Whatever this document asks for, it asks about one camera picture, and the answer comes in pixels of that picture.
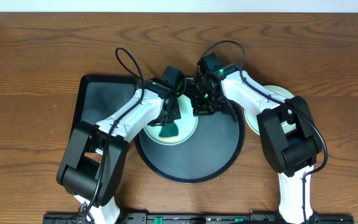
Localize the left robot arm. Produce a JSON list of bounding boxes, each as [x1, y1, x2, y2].
[[57, 66, 186, 223]]

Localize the round black tray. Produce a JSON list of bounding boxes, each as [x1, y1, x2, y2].
[[134, 101, 246, 184]]

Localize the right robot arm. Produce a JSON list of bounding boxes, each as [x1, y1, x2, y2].
[[191, 53, 328, 223]]

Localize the light green plate front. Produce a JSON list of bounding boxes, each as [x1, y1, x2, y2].
[[244, 85, 296, 135]]

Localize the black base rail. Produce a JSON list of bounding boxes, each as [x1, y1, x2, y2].
[[42, 213, 354, 224]]

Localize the black rectangular tray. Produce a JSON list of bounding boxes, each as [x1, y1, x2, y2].
[[71, 73, 136, 129]]

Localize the light green plate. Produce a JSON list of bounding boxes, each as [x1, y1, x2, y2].
[[144, 95, 198, 146], [244, 85, 296, 135]]

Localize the green sponge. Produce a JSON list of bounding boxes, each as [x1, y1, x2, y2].
[[158, 123, 179, 138]]

